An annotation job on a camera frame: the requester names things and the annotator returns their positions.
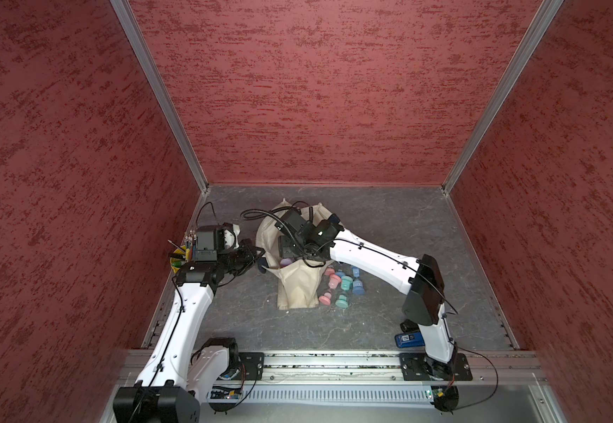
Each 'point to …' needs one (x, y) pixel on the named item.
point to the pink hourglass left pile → (333, 283)
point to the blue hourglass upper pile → (340, 273)
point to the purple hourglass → (284, 263)
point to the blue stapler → (409, 339)
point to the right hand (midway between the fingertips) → (289, 251)
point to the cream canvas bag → (298, 284)
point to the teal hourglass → (346, 285)
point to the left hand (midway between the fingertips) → (265, 256)
